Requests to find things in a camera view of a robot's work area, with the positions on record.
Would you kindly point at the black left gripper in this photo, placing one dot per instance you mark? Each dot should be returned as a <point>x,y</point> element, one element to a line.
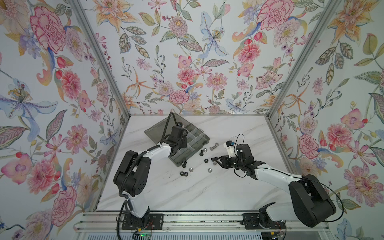
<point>184,144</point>

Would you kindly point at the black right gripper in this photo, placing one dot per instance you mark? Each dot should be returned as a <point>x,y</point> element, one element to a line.
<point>225,161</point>

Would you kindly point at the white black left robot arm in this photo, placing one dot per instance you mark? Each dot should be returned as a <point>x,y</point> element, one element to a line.
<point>132,174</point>

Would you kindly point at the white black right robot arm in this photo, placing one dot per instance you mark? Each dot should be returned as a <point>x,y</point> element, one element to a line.
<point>310,203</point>

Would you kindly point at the grey plastic organizer box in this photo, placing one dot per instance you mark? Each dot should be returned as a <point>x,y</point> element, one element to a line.
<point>196,139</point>

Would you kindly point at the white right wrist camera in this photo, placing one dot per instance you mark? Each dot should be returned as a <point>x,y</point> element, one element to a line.
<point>230,148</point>

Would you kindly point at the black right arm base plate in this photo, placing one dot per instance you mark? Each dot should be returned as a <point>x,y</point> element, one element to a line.
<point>256,221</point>

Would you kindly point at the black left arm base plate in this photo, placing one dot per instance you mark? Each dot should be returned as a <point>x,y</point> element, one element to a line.
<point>151,221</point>

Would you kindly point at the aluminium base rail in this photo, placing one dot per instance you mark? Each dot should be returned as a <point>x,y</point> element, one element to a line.
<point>200,221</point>

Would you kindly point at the aluminium corner frame post left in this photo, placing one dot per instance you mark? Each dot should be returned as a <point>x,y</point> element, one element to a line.
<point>91,37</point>

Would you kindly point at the aluminium corner frame post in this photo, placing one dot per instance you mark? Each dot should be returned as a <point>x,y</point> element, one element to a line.
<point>305,53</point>
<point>91,37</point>

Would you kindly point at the aluminium corner frame post right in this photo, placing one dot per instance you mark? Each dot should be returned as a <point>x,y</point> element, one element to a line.
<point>305,53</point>

